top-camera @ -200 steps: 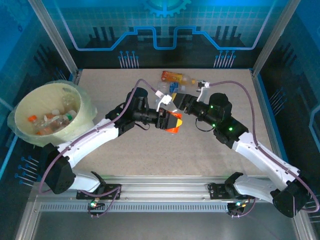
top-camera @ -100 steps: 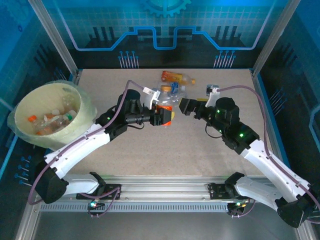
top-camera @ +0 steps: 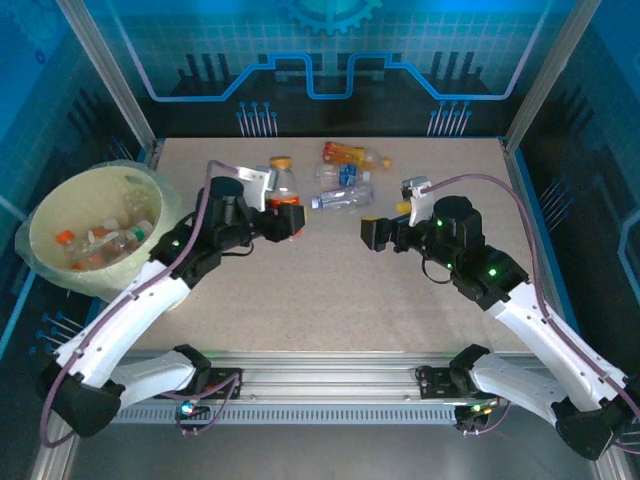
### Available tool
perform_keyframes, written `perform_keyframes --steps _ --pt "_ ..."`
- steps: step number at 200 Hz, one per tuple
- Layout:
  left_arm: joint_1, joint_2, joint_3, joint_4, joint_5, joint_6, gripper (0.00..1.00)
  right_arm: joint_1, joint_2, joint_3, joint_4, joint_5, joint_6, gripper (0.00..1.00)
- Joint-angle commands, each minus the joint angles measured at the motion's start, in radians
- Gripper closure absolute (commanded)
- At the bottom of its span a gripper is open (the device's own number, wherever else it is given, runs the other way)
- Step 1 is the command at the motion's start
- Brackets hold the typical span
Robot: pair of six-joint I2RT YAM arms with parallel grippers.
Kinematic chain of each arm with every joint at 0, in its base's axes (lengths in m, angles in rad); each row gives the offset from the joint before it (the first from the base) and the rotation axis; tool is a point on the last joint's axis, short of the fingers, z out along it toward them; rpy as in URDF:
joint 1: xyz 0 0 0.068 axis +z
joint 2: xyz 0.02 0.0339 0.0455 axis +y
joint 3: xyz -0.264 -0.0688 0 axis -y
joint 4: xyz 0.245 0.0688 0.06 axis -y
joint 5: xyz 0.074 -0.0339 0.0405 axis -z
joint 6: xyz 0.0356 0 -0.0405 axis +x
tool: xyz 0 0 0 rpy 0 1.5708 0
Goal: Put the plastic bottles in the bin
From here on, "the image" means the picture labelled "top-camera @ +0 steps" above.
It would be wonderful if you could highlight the grey metal panel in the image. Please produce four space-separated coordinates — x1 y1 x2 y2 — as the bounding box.
29 389 632 480

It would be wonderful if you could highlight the clear bottle blue label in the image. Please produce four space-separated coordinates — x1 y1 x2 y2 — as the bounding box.
314 162 372 186

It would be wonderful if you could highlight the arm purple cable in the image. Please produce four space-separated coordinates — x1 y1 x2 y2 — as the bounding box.
422 172 640 451
39 159 246 447

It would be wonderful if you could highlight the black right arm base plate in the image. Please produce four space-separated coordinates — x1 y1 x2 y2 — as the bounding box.
415 364 481 401

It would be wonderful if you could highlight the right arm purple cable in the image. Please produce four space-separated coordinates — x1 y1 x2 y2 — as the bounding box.
422 172 640 451

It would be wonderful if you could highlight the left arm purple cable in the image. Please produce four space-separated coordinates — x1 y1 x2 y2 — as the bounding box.
39 159 246 447

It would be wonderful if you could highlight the orange label gold cap bottle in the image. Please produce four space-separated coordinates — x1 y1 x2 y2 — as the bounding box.
267 155 303 211

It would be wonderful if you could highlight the black connector with LEDs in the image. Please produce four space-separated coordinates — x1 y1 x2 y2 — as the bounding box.
454 402 494 431
174 397 211 419

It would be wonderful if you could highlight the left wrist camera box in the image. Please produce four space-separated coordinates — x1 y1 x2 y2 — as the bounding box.
235 166 279 212

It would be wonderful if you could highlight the small clear orange cap bottle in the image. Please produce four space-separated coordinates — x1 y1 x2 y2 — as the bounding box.
55 229 94 269

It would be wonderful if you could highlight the clear bottle green cap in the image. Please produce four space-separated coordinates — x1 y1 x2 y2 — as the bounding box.
119 222 155 254

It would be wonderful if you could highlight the grey slotted cable duct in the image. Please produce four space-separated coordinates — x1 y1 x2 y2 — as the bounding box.
117 405 459 426

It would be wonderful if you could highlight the orange label yellow cap bottle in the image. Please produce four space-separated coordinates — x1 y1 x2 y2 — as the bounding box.
322 141 393 172

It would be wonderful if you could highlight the aluminium mounting rail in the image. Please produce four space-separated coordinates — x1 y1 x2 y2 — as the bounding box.
64 349 599 409

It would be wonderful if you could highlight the aluminium table side rail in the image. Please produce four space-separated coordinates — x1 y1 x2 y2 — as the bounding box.
499 138 591 364
133 139 166 171

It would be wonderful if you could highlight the pale yellow plastic bin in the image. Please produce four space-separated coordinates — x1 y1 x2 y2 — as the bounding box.
13 159 197 301

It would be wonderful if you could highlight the large clear white cap bottle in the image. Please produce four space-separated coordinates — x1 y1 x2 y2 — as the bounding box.
122 192 151 222

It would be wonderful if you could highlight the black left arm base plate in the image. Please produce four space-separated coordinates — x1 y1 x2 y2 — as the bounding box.
199 367 245 401

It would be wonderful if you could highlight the aluminium frame post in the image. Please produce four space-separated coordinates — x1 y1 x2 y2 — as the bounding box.
503 0 602 151
54 0 164 151

